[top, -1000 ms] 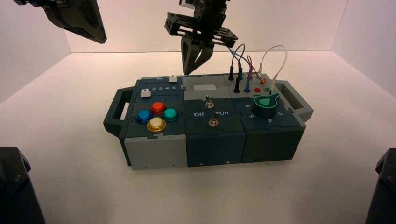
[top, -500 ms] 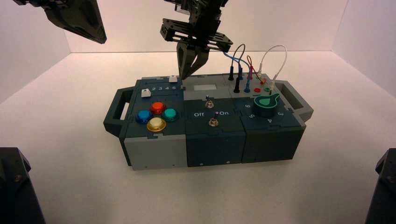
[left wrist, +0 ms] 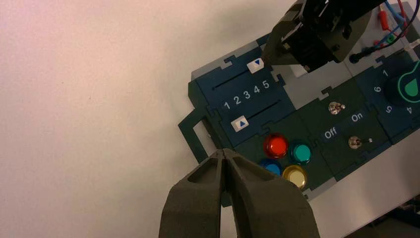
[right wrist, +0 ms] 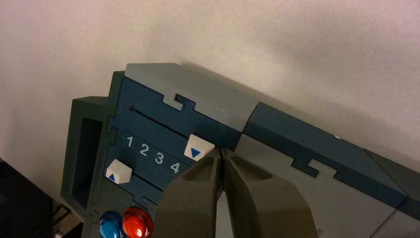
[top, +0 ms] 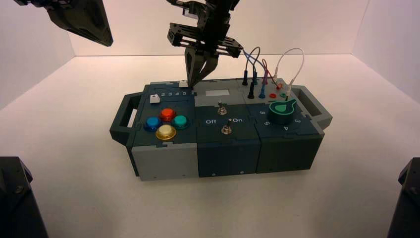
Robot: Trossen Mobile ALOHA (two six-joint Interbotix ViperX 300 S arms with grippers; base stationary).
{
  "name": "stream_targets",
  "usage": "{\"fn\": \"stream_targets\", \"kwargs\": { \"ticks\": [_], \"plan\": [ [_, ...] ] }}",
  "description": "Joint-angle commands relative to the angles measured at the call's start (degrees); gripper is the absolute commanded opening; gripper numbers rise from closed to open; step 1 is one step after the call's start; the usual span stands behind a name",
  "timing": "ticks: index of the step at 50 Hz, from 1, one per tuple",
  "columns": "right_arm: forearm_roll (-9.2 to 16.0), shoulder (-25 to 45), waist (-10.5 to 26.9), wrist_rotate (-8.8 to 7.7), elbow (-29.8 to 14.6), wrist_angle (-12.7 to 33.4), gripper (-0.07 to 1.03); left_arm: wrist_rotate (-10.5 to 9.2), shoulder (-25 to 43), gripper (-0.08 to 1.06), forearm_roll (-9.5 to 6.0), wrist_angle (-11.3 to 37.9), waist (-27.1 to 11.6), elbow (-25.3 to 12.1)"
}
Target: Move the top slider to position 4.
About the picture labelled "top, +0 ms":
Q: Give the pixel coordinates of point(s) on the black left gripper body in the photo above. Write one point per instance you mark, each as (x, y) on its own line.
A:
(39, 2)

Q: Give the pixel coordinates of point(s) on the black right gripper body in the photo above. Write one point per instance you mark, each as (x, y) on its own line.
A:
(213, 29)

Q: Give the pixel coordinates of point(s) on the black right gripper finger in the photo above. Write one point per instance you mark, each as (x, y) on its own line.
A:
(193, 65)
(210, 64)

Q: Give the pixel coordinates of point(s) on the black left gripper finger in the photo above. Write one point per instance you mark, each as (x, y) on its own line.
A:
(85, 23)

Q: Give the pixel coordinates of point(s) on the white slider knob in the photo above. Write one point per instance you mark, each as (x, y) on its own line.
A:
(183, 84)
(154, 99)

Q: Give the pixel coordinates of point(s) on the light grey display window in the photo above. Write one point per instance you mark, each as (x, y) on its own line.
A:
(217, 93)

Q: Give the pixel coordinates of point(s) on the orange round push button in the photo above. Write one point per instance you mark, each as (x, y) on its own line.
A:
(168, 114)

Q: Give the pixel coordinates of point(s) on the teal round push button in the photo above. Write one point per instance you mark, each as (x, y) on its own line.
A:
(180, 121)

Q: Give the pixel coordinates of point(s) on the red round socket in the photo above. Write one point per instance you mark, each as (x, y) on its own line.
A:
(272, 96)

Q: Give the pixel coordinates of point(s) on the blue round push button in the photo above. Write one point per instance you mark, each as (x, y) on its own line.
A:
(152, 123)

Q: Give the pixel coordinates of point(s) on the cream yellow round push button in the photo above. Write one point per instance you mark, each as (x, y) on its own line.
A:
(166, 132)

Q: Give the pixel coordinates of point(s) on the green rotary pointer knob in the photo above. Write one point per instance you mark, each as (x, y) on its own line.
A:
(282, 111)

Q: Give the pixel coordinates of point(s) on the dark teal grey control box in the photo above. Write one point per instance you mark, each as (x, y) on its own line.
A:
(226, 157)

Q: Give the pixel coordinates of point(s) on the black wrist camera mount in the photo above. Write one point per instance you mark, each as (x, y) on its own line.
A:
(190, 12)

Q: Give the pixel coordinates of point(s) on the silver metal toggle switch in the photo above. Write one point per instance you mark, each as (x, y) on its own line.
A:
(226, 128)
(222, 109)

